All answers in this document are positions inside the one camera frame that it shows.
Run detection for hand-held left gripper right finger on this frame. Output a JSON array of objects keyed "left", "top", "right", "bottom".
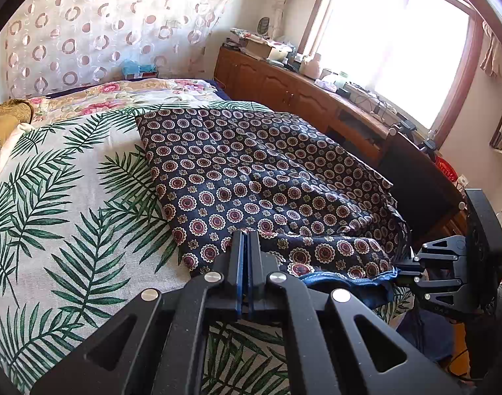
[{"left": 248, "top": 230, "right": 474, "bottom": 395}]

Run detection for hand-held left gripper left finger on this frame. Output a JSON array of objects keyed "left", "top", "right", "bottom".
[{"left": 31, "top": 230, "right": 248, "bottom": 395}]

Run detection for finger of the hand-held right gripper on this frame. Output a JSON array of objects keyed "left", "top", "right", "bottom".
[
  {"left": 394, "top": 269, "right": 469, "bottom": 317},
  {"left": 411, "top": 234, "right": 469, "bottom": 274}
]

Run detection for navy medallion print pajama top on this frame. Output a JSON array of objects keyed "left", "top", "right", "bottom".
[{"left": 135, "top": 107, "right": 412, "bottom": 309}]

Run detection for blue denim pants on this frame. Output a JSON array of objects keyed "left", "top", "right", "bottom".
[{"left": 397, "top": 300, "right": 455, "bottom": 363}]

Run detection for black chair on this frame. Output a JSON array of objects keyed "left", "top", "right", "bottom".
[{"left": 376, "top": 127, "right": 467, "bottom": 235}]

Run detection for red plastic basket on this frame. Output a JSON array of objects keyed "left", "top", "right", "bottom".
[{"left": 434, "top": 156, "right": 459, "bottom": 182}]

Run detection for wooden cabinet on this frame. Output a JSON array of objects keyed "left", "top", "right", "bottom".
[{"left": 214, "top": 45, "right": 400, "bottom": 169}]

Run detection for leaf print bed sheet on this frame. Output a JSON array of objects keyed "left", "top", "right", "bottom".
[{"left": 0, "top": 101, "right": 416, "bottom": 395}]

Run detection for floral blanket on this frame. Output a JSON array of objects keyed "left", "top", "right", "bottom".
[{"left": 26, "top": 77, "right": 225, "bottom": 128}]

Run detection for white ceramic jar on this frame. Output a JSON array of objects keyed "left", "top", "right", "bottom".
[{"left": 304, "top": 55, "right": 323, "bottom": 79}]

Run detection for cardboard box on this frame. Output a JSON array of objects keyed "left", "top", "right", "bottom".
[{"left": 245, "top": 41, "right": 284, "bottom": 60}]

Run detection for blue tissue box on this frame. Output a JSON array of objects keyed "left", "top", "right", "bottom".
[{"left": 121, "top": 60, "right": 158, "bottom": 80}]

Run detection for window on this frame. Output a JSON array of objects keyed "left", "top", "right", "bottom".
[{"left": 300, "top": 0, "right": 482, "bottom": 141}]

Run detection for cream window curtain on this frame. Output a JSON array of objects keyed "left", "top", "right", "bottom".
[{"left": 271, "top": 0, "right": 295, "bottom": 42}]

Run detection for gold patterned cloth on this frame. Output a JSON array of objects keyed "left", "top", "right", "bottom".
[{"left": 0, "top": 99, "right": 35, "bottom": 161}]

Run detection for sheer circle pattern curtain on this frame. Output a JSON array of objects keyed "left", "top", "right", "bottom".
[{"left": 4, "top": 0, "right": 235, "bottom": 99}]

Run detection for power strip with cables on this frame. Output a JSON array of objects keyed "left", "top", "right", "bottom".
[{"left": 345, "top": 84, "right": 395, "bottom": 120}]

